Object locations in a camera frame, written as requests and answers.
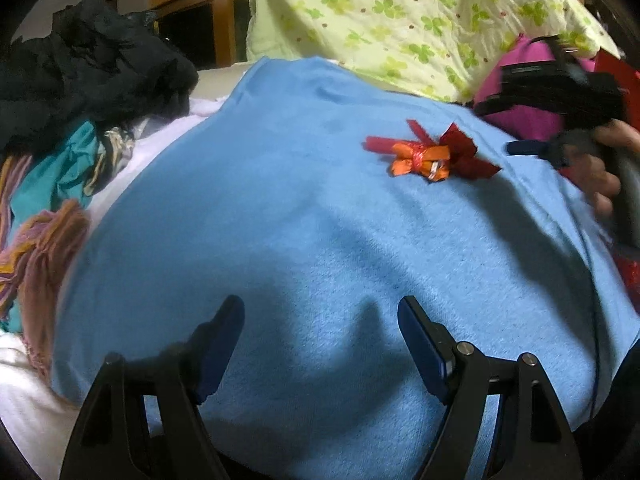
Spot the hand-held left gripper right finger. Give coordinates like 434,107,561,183
397,295,583,480

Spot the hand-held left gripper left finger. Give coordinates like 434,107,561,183
59,294,246,480

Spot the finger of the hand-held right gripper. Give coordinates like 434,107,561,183
506,139,571,168

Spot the pile of black clothes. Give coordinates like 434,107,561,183
0,0,200,153

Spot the crumpled orange wrapper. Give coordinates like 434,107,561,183
389,142,451,182

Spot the pink knitted cloth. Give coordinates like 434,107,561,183
0,155,91,376

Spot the teal patterned cloth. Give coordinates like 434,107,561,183
7,120,138,241

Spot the green clover print quilt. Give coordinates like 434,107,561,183
245,0,621,103

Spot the person's right hand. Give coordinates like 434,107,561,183
567,120,640,221

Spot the white bed sheet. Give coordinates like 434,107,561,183
0,65,251,461

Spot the red orange ribbon bow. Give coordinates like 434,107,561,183
364,119,502,181

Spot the light blue blanket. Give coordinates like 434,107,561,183
50,56,640,480

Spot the red cloth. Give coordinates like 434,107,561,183
595,49,640,111

